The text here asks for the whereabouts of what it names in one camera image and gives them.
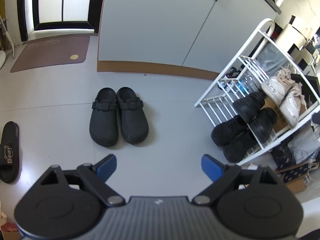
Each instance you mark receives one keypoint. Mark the black mesh lace-up sneaker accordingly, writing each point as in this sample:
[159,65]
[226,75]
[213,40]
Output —
[227,132]
[237,150]

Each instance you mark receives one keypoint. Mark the black plastic bag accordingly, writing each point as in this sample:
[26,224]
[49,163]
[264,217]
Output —
[283,155]

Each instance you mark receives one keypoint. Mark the brown door mat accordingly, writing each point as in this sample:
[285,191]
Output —
[50,52]

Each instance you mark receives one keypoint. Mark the grey plastic cover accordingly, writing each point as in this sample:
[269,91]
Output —
[272,57]

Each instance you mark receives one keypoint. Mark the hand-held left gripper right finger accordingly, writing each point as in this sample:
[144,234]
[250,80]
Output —
[212,167]

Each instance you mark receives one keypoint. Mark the printed brown cardboard box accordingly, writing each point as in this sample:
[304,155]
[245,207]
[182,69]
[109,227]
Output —
[280,120]

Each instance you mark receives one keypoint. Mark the black bear print slide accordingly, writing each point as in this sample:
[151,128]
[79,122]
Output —
[8,160]

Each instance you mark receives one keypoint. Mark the white metal shoe rack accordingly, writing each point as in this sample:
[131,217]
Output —
[198,103]

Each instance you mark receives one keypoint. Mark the blue dotted cardboard box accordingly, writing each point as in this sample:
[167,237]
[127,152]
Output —
[295,177]

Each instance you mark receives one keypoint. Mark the red patterned bag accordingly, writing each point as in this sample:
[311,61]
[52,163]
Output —
[8,228]

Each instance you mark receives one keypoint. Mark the white printed lace-up sneaker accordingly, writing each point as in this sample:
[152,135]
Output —
[275,87]
[291,107]

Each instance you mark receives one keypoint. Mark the white cartoon print bag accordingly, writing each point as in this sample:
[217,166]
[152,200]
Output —
[305,145]

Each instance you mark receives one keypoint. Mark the clear plastic water bottle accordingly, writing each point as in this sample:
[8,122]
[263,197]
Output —
[246,83]

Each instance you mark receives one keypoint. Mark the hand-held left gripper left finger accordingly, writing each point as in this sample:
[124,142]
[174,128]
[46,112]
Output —
[106,167]

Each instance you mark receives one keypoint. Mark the plain brown cardboard box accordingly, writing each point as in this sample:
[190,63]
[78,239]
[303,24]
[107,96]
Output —
[7,236]

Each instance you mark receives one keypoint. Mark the black framed glass door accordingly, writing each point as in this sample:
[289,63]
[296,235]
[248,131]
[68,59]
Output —
[75,2]

